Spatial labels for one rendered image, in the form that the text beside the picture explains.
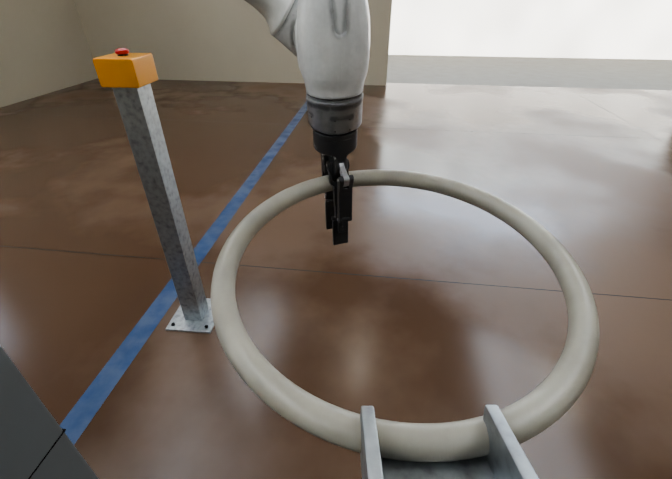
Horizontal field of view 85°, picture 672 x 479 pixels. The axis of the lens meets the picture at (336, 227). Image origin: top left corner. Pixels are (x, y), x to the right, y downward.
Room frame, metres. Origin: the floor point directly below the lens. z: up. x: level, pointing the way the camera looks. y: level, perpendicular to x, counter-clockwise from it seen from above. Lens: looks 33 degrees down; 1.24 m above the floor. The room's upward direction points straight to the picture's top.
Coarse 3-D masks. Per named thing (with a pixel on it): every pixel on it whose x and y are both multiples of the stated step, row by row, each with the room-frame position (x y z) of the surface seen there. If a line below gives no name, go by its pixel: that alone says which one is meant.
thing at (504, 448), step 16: (368, 416) 0.18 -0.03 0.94; (496, 416) 0.18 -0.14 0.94; (368, 432) 0.16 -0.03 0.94; (496, 432) 0.16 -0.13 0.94; (512, 432) 0.16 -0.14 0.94; (368, 448) 0.15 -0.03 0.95; (496, 448) 0.16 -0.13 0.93; (512, 448) 0.15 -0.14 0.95; (368, 464) 0.13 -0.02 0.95; (384, 464) 0.16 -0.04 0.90; (400, 464) 0.16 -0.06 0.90; (416, 464) 0.16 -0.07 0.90; (432, 464) 0.16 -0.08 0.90; (448, 464) 0.16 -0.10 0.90; (464, 464) 0.16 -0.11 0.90; (480, 464) 0.16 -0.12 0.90; (496, 464) 0.15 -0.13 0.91; (512, 464) 0.14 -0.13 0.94; (528, 464) 0.13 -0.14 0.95
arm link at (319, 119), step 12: (360, 96) 0.58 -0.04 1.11; (312, 108) 0.57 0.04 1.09; (324, 108) 0.56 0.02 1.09; (336, 108) 0.56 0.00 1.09; (348, 108) 0.56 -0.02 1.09; (360, 108) 0.58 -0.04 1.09; (312, 120) 0.58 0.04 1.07; (324, 120) 0.56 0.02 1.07; (336, 120) 0.56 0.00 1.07; (348, 120) 0.57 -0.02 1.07; (360, 120) 0.59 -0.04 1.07; (324, 132) 0.57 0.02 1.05; (336, 132) 0.56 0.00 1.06
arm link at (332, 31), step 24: (312, 0) 0.55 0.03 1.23; (336, 0) 0.55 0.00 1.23; (360, 0) 0.56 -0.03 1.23; (312, 24) 0.55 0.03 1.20; (336, 24) 0.55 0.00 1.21; (360, 24) 0.56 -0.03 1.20; (312, 48) 0.55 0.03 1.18; (336, 48) 0.54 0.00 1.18; (360, 48) 0.56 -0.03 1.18; (312, 72) 0.56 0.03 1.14; (336, 72) 0.55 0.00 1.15; (360, 72) 0.56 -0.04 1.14; (312, 96) 0.57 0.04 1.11; (336, 96) 0.56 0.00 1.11
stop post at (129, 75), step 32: (96, 64) 1.14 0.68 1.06; (128, 64) 1.13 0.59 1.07; (128, 96) 1.15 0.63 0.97; (128, 128) 1.15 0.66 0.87; (160, 128) 1.22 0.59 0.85; (160, 160) 1.17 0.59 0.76; (160, 192) 1.15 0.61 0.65; (160, 224) 1.15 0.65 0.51; (192, 256) 1.21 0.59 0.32; (192, 288) 1.15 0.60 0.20; (192, 320) 1.15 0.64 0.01
